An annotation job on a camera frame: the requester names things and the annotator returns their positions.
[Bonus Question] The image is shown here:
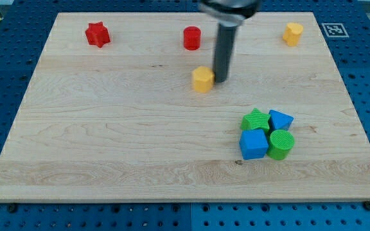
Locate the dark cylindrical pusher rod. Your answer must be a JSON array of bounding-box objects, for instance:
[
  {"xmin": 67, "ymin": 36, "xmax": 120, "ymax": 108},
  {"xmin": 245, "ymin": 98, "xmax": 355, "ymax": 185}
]
[{"xmin": 213, "ymin": 24, "xmax": 238, "ymax": 83}]

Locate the yellow hexagon block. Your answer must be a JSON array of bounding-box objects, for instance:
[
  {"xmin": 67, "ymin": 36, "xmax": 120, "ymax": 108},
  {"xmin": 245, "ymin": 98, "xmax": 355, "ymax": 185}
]
[{"xmin": 191, "ymin": 66, "xmax": 215, "ymax": 93}]

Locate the green star block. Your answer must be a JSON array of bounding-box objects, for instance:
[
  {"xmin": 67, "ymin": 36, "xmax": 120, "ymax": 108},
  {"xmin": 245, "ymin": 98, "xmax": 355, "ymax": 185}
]
[{"xmin": 240, "ymin": 108, "xmax": 270, "ymax": 134}]

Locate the red star block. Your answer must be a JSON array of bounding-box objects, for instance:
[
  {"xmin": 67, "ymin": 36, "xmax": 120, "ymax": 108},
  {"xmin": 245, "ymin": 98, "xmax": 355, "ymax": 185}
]
[{"xmin": 85, "ymin": 21, "xmax": 110, "ymax": 48}]

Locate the red cylinder block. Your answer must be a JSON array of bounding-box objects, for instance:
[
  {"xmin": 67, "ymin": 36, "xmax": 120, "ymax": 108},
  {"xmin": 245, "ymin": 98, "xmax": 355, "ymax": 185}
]
[{"xmin": 183, "ymin": 26, "xmax": 202, "ymax": 51}]

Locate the yellow heart block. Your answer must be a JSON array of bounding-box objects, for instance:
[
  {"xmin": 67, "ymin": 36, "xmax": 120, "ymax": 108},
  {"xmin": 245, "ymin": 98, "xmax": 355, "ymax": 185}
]
[{"xmin": 282, "ymin": 22, "xmax": 304, "ymax": 47}]

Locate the blue triangle block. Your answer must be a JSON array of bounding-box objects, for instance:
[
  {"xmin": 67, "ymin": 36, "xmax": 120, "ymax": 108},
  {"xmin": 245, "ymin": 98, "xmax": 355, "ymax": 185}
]
[{"xmin": 269, "ymin": 110, "xmax": 294, "ymax": 131}]

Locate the white fiducial marker tag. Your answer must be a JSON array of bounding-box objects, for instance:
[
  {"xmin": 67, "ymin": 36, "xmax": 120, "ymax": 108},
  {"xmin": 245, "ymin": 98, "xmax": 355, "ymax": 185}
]
[{"xmin": 322, "ymin": 22, "xmax": 349, "ymax": 38}]

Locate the blue cube block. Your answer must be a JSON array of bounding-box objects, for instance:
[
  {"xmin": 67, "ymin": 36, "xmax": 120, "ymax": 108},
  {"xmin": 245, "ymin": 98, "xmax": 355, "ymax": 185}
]
[{"xmin": 239, "ymin": 129, "xmax": 269, "ymax": 160}]

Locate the green cylinder block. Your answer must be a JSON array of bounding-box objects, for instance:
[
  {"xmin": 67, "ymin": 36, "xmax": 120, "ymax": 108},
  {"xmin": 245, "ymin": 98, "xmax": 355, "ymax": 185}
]
[{"xmin": 267, "ymin": 130, "xmax": 295, "ymax": 160}]

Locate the wooden board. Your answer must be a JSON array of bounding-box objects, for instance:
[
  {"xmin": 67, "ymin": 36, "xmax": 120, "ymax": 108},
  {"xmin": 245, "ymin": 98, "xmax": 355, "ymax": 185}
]
[{"xmin": 0, "ymin": 12, "xmax": 370, "ymax": 203}]

